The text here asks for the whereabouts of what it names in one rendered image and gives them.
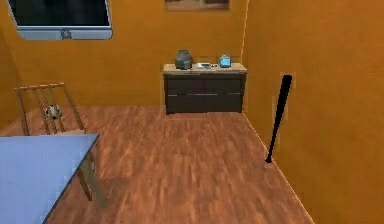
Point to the dark chest of drawers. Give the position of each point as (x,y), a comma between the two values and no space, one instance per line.
(204,93)

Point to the small flat grey object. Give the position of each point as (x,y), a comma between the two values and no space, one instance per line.
(204,65)

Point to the dark grey rounded object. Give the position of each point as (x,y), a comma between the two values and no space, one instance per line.
(183,60)

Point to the small blue box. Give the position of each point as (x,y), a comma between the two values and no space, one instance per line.
(225,61)

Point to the black baseball bat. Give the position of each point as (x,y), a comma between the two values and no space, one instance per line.
(280,113)

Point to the small grey white ball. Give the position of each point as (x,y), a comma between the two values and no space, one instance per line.
(53,112)

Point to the wooden slatted chair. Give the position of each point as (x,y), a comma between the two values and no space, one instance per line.
(46,110)

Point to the grey framed television set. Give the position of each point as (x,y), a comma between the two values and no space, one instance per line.
(63,16)

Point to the blue top table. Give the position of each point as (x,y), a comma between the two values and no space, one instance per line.
(36,173)

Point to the framed wall picture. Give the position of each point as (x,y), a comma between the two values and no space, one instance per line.
(196,4)

